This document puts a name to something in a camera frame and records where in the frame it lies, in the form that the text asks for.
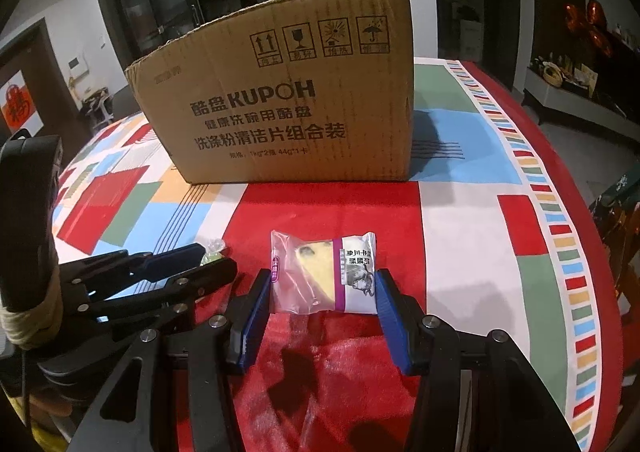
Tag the colourful patchwork tablecloth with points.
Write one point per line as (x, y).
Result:
(475, 192)

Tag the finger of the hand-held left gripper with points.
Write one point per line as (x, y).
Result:
(150, 262)
(195, 284)

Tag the wooden chair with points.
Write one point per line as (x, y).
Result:
(620, 237)

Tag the red door decoration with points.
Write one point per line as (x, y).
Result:
(17, 102)

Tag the white chair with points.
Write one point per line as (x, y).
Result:
(100, 107)

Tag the dark sideboard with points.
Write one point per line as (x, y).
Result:
(565, 97)

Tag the green cloth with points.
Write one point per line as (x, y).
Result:
(620, 187)

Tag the woven basket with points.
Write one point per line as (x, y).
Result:
(551, 72)

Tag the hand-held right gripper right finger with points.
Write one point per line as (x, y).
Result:
(395, 327)

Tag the brown cardboard box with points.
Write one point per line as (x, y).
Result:
(280, 107)

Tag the clear green candy packet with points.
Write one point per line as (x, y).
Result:
(215, 249)

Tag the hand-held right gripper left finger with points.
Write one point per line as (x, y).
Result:
(250, 319)

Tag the clear cheese cake packet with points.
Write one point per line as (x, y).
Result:
(320, 272)

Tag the orange foil balloon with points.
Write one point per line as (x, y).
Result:
(595, 12)

